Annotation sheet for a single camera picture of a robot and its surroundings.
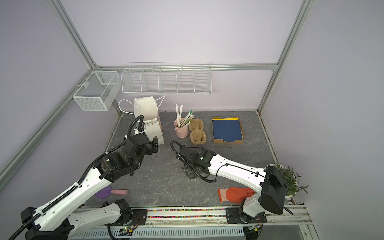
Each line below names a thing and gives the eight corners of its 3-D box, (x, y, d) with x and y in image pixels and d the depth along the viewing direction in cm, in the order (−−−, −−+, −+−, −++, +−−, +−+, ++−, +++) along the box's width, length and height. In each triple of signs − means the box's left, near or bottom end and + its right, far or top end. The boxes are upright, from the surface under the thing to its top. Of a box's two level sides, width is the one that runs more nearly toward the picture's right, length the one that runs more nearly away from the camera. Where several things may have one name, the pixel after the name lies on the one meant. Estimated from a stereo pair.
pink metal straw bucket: (175, 138, 107) (172, 128, 98) (176, 128, 113) (174, 118, 104) (188, 138, 107) (187, 128, 98) (188, 128, 113) (188, 118, 104)
